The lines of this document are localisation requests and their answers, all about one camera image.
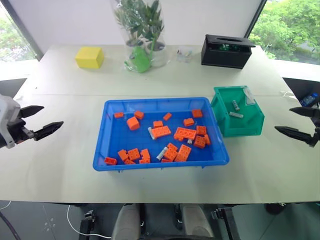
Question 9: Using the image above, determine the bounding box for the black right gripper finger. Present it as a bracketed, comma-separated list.
[288, 106, 316, 124]
[274, 125, 314, 145]

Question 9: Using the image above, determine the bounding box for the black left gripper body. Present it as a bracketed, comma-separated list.
[6, 116, 36, 145]

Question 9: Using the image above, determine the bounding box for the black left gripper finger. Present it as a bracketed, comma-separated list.
[19, 105, 45, 120]
[32, 121, 65, 142]

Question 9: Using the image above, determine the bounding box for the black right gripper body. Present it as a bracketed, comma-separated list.
[308, 107, 320, 149]

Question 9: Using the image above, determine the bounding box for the yellow sponge block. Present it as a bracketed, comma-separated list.
[74, 46, 105, 70]

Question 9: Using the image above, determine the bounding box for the black tissue box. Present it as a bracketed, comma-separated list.
[200, 34, 257, 70]

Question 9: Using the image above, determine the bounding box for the blue water bottle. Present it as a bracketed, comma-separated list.
[299, 92, 320, 107]

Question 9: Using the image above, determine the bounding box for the black bin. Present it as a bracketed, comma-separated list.
[282, 76, 320, 109]

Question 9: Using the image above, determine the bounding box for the black panel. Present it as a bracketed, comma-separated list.
[0, 77, 28, 101]

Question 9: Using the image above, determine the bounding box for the green plastic bin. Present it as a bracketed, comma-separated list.
[210, 85, 266, 138]

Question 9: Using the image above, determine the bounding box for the clear plastic label card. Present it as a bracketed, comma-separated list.
[243, 87, 257, 106]

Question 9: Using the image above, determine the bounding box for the blue plastic tray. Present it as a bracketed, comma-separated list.
[92, 97, 230, 173]

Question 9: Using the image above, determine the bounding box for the black caster foot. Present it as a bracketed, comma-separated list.
[264, 202, 286, 216]

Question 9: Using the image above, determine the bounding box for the orange cube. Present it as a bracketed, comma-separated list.
[126, 116, 141, 132]

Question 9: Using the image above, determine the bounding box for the grey rounded shape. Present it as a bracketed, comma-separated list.
[111, 203, 142, 240]
[181, 203, 215, 239]

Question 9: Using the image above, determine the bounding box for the small clear plastic container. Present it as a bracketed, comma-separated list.
[175, 47, 194, 64]

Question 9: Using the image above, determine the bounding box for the plant in clear wrap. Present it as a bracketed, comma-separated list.
[110, 0, 168, 69]

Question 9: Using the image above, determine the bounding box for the white cord on table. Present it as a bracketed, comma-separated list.
[279, 90, 297, 101]

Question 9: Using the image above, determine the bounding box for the dark floor cable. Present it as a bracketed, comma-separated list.
[0, 211, 22, 240]

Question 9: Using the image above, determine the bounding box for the black table leg bracket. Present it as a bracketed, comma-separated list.
[210, 206, 241, 240]
[79, 209, 98, 236]

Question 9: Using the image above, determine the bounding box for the white cable on floor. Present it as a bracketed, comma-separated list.
[66, 204, 113, 239]

